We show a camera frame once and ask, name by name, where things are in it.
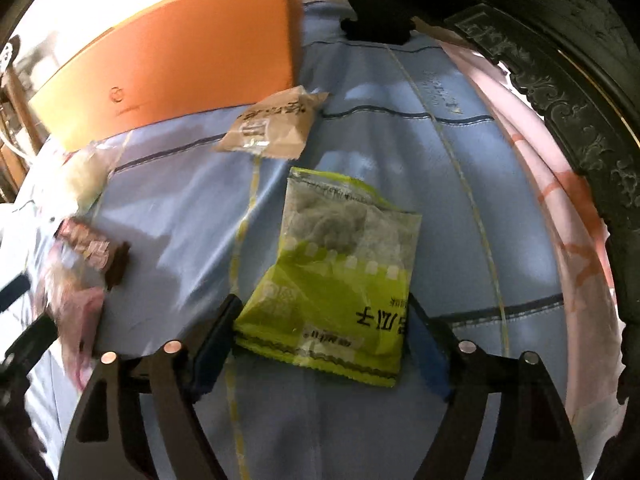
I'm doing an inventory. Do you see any brown snack packet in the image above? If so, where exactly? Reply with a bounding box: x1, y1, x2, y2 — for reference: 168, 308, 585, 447
55, 216, 132, 292

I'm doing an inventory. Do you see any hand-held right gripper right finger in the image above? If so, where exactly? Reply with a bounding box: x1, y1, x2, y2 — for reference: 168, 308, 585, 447
406, 297, 591, 480

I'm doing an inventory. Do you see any pink snack packet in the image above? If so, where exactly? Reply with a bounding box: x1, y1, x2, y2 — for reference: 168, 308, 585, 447
37, 240, 107, 392

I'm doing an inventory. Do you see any white translucent snack packet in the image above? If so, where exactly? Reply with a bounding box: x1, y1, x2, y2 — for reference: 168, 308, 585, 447
59, 144, 122, 212

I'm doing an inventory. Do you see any pink patterned cloth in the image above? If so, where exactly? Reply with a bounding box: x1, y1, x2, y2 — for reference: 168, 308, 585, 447
415, 19, 627, 461

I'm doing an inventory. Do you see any green snack packet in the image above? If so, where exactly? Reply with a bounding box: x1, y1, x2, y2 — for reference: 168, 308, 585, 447
234, 166, 423, 389

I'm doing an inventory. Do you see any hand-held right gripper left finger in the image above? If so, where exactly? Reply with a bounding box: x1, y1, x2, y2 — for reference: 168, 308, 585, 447
57, 294, 244, 480

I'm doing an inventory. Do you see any orange box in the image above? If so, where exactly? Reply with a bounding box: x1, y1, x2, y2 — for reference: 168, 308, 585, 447
27, 0, 304, 153

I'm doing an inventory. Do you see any beige snack packet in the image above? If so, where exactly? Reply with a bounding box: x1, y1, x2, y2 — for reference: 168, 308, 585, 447
214, 86, 330, 160

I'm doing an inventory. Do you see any dark carved headboard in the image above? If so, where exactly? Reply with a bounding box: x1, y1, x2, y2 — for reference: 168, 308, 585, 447
345, 0, 640, 323

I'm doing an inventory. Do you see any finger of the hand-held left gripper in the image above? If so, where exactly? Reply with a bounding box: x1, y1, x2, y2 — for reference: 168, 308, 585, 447
0, 272, 30, 312
0, 312, 60, 367

